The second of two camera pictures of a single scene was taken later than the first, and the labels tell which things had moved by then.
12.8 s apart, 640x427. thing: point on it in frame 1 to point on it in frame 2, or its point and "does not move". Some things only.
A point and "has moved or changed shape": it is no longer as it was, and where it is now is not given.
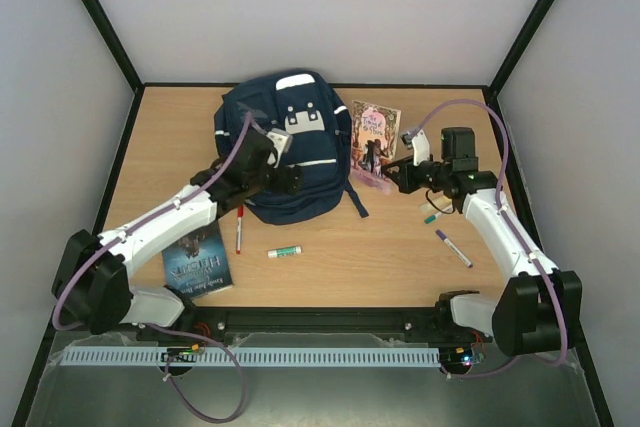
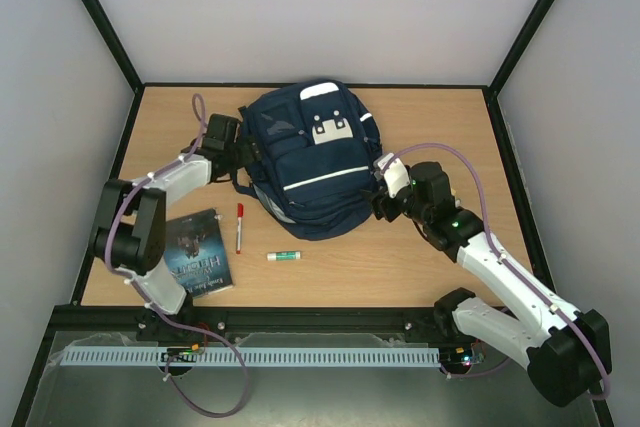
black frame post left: [102, 17] does not move
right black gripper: [409, 174] to [382, 202]
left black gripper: [280, 185] to [251, 152]
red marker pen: [240, 215] does not move
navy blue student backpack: [301, 103] has moved or changed shape
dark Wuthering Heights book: [198, 264] does not move
